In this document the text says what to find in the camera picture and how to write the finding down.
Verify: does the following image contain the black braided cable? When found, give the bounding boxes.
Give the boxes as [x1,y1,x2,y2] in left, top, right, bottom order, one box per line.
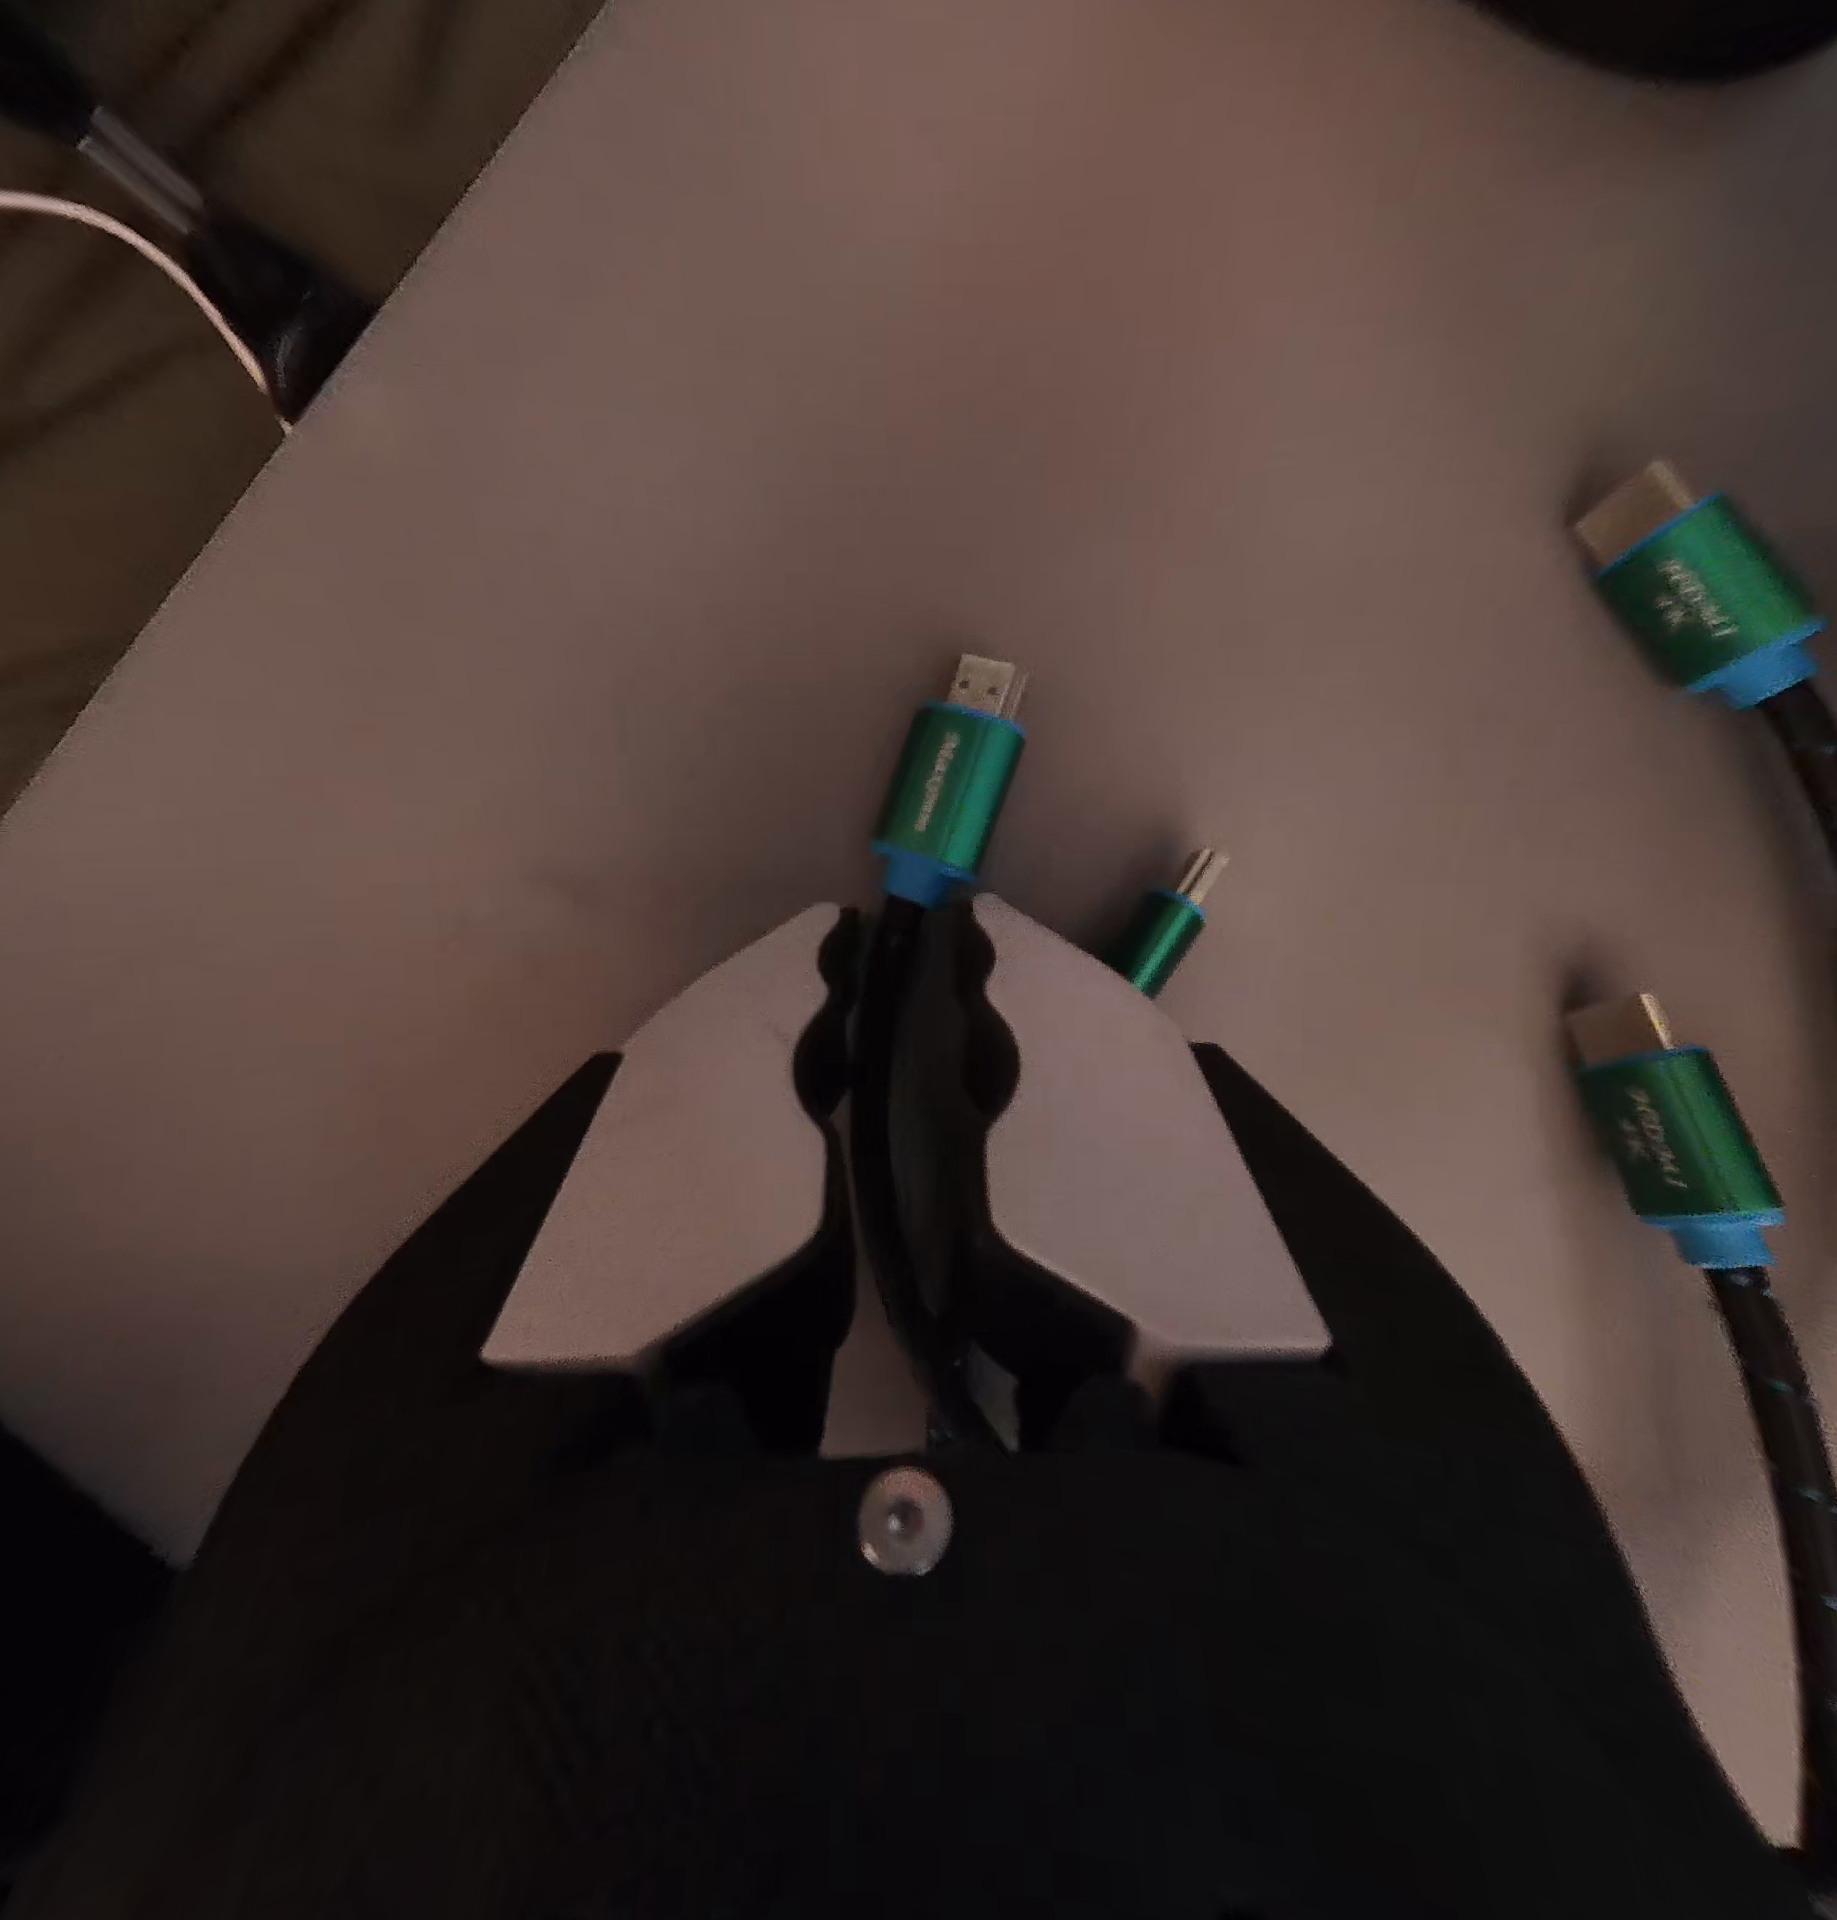
[0,0,384,425]

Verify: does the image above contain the green plug HDMI cable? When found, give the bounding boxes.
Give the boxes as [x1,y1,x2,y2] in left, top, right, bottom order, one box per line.
[1561,991,1837,1849]
[1569,462,1837,908]
[1102,846,1232,1002]
[852,649,1034,1456]

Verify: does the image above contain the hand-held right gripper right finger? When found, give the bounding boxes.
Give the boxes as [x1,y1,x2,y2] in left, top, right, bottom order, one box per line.
[963,892,1343,1403]

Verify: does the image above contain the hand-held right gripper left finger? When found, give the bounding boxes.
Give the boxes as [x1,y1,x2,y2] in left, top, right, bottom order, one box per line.
[481,900,878,1403]

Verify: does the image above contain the thin white cable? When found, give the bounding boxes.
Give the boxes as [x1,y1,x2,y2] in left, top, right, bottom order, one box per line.
[0,187,303,439]

